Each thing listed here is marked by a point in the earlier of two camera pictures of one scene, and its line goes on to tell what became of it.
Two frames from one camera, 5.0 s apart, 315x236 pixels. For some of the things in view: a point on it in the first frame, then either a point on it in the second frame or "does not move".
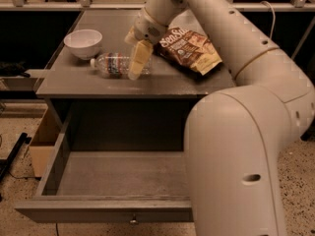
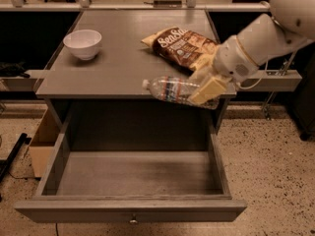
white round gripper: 147,28 -> 230,60
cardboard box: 43,142 does not move
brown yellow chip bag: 193,49 does not move
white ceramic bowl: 83,42 does not move
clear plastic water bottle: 115,65 -> 178,89
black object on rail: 14,69 does not move
